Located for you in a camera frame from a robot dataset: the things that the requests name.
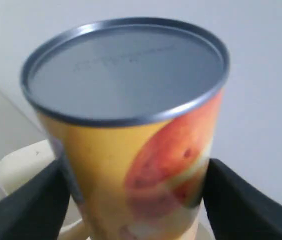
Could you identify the cream bin triangle mark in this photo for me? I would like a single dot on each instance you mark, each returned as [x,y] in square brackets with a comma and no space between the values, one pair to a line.
[20,166]

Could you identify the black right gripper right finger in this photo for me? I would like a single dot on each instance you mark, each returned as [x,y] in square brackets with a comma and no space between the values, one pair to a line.
[236,210]

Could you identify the yellow chips can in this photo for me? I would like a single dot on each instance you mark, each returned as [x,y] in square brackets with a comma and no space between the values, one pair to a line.
[129,106]

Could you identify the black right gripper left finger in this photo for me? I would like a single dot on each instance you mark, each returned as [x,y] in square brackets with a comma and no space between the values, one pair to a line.
[36,210]

